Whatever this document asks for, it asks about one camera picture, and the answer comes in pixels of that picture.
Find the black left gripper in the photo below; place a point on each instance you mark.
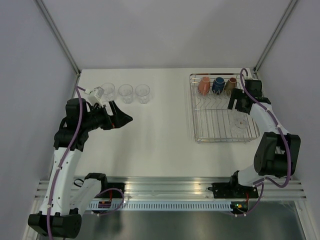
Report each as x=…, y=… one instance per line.
x=119, y=119

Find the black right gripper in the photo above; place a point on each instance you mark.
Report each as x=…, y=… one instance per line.
x=236, y=94

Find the clear glass cup four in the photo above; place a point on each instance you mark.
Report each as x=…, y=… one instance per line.
x=239, y=123

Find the clear glass cup one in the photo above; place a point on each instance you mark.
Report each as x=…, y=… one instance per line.
x=109, y=93

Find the clear glass cup two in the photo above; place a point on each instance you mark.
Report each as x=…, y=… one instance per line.
x=126, y=93

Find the clear glass cup three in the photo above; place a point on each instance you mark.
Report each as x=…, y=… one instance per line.
x=143, y=93

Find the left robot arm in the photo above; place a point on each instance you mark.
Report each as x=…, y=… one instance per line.
x=60, y=214

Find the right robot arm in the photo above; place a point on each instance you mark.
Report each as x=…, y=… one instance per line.
x=276, y=156

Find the brown ceramic mug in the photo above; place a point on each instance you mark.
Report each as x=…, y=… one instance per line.
x=230, y=85

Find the blue ceramic mug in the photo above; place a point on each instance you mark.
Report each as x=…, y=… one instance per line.
x=218, y=85

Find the pink ceramic mug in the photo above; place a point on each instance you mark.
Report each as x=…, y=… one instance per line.
x=204, y=86

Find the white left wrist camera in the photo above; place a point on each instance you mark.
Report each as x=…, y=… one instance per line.
x=95, y=96

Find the metal wire dish rack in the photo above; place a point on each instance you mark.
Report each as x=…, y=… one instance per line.
x=211, y=116

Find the aluminium front rail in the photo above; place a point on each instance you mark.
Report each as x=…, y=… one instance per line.
x=196, y=189

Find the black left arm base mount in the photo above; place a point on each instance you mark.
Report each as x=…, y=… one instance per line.
x=113, y=194

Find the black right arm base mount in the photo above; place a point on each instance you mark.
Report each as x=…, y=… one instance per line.
x=224, y=190

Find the white slotted cable duct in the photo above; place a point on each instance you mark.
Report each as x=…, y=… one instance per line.
x=220, y=206

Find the right aluminium frame post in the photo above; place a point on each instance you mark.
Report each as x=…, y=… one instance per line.
x=275, y=34

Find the aluminium frame post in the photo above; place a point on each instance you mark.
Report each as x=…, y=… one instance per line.
x=275, y=34
x=57, y=34

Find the left aluminium frame post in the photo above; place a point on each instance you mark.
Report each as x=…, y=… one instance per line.
x=57, y=34

